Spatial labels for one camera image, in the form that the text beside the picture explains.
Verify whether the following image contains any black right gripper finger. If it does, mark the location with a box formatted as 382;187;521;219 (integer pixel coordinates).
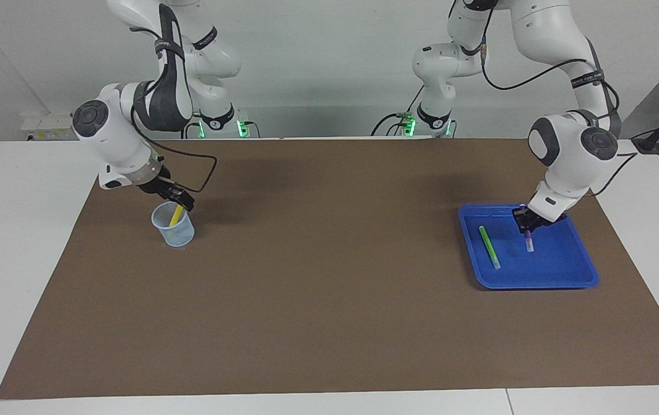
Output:
162;183;195;212

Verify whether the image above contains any green pen white cap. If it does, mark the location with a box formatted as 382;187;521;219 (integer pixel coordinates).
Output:
479;225;502;270

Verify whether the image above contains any blue plastic tray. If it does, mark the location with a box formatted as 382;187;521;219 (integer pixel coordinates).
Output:
457;203;600;290

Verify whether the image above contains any translucent pale blue cup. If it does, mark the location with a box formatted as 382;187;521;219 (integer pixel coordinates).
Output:
151;201;195;247

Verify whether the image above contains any brown table mat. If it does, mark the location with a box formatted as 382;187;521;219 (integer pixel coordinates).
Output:
0;137;659;400

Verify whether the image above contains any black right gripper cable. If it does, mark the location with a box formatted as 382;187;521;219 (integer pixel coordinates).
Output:
130;86;219;194

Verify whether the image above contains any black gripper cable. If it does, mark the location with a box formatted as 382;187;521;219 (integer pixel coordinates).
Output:
479;0;638;198
130;86;219;194

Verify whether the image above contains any black right base cable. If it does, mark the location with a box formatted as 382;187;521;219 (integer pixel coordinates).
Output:
181;112;261;139

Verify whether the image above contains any black base cable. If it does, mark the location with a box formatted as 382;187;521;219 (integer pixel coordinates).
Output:
181;112;261;139
371;86;457;138

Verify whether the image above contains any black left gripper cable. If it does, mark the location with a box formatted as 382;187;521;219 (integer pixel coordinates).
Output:
479;0;638;198

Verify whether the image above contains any black left base cable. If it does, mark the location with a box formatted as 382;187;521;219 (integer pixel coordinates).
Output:
371;86;457;138

